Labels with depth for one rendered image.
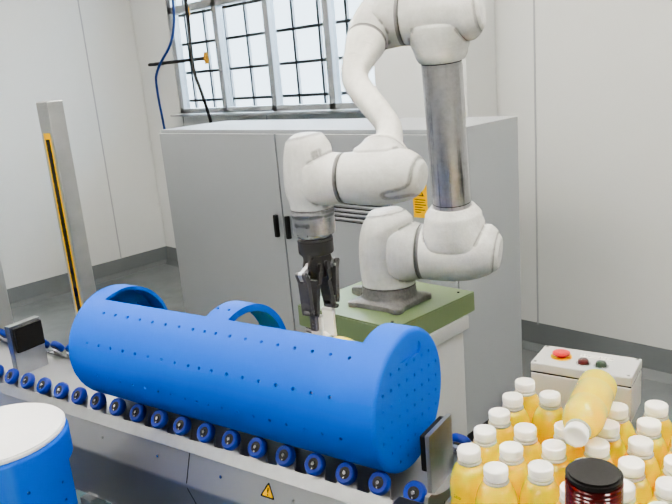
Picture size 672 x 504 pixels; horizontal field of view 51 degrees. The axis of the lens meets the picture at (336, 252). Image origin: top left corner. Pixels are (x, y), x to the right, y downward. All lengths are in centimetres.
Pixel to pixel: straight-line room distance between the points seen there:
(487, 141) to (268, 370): 193
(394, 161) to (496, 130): 186
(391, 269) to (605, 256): 231
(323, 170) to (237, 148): 250
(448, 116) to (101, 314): 97
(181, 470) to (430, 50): 114
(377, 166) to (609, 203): 278
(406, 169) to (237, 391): 56
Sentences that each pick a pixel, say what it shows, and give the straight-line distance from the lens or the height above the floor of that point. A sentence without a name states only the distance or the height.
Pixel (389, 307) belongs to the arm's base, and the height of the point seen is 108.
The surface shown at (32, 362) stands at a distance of 232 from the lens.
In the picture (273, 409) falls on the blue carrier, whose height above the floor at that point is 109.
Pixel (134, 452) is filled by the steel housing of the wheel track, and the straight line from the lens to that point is 184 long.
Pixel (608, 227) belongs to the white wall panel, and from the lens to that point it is 405.
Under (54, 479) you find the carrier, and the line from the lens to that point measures 166.
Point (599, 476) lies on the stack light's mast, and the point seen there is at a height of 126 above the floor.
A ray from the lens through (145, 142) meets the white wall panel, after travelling 704.
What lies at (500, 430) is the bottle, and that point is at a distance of 136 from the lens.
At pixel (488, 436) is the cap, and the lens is 130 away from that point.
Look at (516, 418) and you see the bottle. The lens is 142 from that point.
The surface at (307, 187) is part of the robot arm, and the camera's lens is 140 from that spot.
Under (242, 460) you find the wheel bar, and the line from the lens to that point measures 160.
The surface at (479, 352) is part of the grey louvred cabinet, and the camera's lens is 327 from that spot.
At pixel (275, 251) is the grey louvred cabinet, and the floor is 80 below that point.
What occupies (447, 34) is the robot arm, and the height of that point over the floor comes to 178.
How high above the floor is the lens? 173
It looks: 15 degrees down
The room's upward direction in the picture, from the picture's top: 5 degrees counter-clockwise
